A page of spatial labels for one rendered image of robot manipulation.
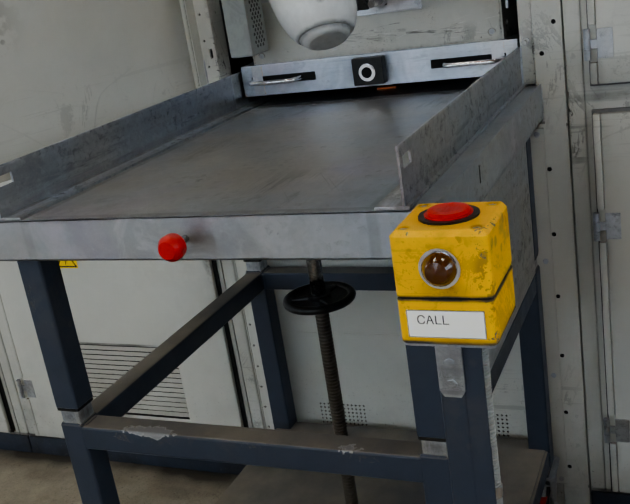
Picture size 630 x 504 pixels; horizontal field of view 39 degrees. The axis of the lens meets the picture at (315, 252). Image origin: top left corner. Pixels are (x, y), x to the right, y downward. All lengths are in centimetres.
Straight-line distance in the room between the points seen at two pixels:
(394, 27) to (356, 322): 59
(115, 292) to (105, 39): 63
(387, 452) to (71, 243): 48
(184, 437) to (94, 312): 92
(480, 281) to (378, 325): 112
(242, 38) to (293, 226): 72
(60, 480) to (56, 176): 116
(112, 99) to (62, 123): 11
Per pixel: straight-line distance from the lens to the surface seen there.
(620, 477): 184
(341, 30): 121
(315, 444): 117
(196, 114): 165
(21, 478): 240
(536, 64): 158
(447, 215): 72
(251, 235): 103
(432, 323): 73
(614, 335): 169
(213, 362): 200
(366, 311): 181
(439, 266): 69
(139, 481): 223
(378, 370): 186
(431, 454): 111
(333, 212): 98
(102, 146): 141
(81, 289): 212
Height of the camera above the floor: 112
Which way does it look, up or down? 18 degrees down
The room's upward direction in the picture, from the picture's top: 9 degrees counter-clockwise
